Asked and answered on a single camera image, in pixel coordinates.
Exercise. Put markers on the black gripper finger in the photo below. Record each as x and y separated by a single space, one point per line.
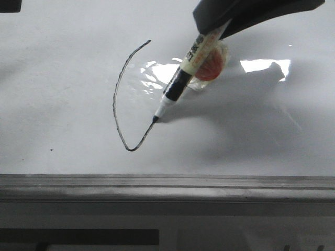
210 15
266 10

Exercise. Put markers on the red round magnet with tape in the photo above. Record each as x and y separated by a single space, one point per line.
212 67

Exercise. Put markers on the white black whiteboard marker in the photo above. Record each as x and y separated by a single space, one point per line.
191 63

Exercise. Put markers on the white whiteboard with aluminium frame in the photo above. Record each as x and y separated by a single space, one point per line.
258 140

